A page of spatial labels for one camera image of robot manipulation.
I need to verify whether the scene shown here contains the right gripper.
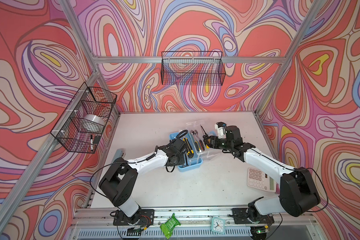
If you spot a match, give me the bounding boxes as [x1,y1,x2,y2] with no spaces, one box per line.
[202,135,233,151]

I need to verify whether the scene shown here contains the large yellow black utility knife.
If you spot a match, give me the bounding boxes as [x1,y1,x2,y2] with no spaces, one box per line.
[183,138,194,159]

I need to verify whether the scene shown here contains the light blue plastic tool box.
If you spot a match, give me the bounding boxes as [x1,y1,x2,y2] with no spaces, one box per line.
[169,119,222,173]

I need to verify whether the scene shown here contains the ratchet wrench dark handle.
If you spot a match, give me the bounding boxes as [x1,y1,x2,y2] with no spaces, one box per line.
[195,130,205,151]

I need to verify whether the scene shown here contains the screwdriver black orange handle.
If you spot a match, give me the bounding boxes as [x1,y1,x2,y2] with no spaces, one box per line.
[200,125,209,145]

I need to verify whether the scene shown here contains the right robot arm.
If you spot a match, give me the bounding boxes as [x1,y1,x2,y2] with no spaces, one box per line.
[203,122,321,222]

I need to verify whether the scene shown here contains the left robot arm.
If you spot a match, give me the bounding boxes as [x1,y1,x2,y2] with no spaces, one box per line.
[99,137,187,218]

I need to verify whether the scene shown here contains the pink calculator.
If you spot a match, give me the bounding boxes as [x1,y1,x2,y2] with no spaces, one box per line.
[247,168,277,193]

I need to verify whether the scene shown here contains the grey blue stapler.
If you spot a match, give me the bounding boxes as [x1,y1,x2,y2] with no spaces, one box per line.
[112,149,125,164]

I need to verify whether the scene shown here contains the small teal alarm clock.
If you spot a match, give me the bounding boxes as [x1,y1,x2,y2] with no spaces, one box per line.
[211,217,225,234]

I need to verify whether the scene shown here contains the grey tape roll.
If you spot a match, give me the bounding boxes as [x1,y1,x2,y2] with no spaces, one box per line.
[84,114,105,126]

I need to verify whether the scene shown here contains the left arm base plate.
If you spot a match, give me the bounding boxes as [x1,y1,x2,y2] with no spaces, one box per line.
[110,209,155,227]

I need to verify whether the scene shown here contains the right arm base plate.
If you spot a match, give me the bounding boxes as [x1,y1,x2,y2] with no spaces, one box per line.
[229,208,275,225]

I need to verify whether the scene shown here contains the black wire basket back wall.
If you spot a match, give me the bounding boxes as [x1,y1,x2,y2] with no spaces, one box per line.
[161,50,226,86]

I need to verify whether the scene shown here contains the black wire basket wall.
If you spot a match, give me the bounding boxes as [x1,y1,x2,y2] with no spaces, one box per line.
[51,83,117,154]
[161,50,226,86]

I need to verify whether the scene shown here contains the black wire basket left wall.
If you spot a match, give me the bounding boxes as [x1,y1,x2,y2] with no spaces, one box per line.
[51,83,117,154]

